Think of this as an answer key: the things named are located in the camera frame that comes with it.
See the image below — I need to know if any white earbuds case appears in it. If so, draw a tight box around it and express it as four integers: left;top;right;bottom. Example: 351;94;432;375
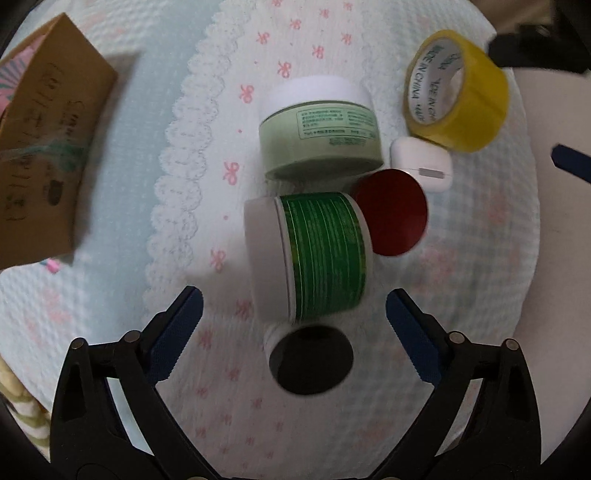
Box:
390;136;452;192

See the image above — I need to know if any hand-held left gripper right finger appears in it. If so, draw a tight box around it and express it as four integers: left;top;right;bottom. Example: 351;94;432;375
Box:
369;287;543;480

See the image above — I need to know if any light blue textured blanket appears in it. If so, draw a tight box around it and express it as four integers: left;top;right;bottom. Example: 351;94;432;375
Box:
0;0;241;462

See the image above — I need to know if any black lid small jar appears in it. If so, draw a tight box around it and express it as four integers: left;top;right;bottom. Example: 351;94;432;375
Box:
263;322;355;396

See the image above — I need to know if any green white striped cloth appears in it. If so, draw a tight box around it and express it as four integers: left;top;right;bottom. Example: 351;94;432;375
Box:
0;357;52;459

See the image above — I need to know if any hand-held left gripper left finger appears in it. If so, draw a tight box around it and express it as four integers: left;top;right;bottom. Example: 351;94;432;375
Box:
50;285;223;480

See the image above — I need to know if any green label white lid jar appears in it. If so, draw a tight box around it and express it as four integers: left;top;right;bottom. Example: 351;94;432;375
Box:
243;191;374;324

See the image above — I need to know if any pale green cream jar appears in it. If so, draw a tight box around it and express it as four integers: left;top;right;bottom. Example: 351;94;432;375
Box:
257;76;385;182

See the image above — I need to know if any red round lid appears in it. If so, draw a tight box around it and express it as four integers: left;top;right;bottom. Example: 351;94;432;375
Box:
349;168;428;258

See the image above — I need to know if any yellow tape roll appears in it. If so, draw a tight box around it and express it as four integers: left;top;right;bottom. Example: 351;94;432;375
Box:
404;30;510;153

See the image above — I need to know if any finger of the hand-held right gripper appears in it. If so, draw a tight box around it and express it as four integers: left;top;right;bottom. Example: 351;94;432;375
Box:
486;17;591;75
552;143;591;186

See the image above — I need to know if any brown cardboard box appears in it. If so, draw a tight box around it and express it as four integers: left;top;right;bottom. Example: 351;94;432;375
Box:
0;13;118;271

